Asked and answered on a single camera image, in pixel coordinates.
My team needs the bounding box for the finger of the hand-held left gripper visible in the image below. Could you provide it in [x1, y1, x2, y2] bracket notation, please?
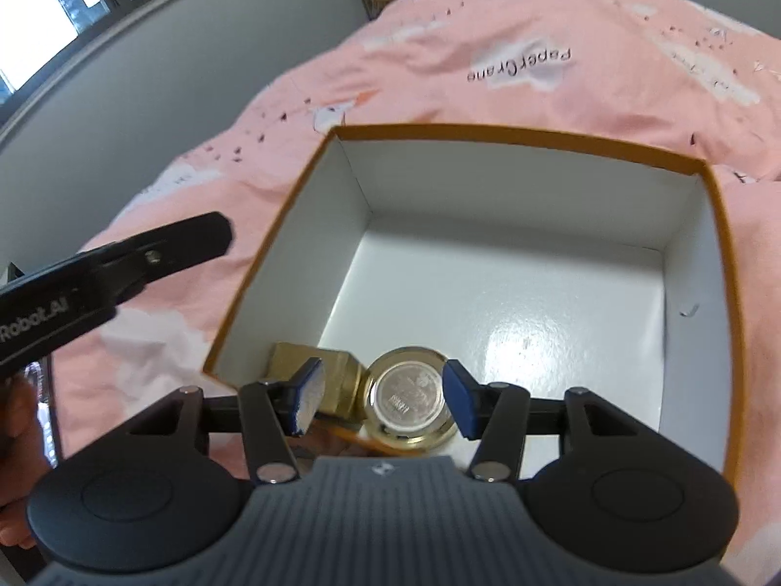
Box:
[79, 212, 234, 306]

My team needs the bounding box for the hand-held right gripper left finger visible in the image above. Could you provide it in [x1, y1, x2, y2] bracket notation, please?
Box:
[125, 357, 326, 484]

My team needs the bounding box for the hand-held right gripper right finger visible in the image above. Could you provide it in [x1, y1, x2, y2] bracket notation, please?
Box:
[443, 359, 663, 483]

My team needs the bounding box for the small gold box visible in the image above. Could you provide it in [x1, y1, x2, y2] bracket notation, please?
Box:
[264, 342, 368, 431]

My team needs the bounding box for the orange cardboard box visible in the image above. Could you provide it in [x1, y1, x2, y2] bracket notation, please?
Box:
[203, 125, 746, 483]

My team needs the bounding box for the person's left hand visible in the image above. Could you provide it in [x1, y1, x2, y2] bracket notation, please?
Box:
[0, 376, 48, 551]

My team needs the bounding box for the window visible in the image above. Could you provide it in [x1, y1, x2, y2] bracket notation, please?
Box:
[0, 0, 239, 97]

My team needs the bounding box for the pink printed blanket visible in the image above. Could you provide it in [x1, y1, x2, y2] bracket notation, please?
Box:
[52, 0, 781, 586]

